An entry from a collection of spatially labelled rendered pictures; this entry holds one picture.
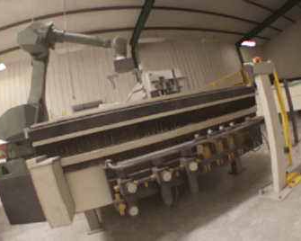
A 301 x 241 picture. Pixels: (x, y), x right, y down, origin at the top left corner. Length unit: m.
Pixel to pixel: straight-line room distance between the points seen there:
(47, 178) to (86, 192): 0.34
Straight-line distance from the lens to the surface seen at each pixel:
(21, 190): 1.93
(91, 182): 1.12
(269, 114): 1.21
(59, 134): 1.07
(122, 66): 2.01
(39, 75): 2.36
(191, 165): 1.00
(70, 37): 2.24
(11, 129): 1.91
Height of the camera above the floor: 0.67
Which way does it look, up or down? 2 degrees up
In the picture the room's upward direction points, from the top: 14 degrees counter-clockwise
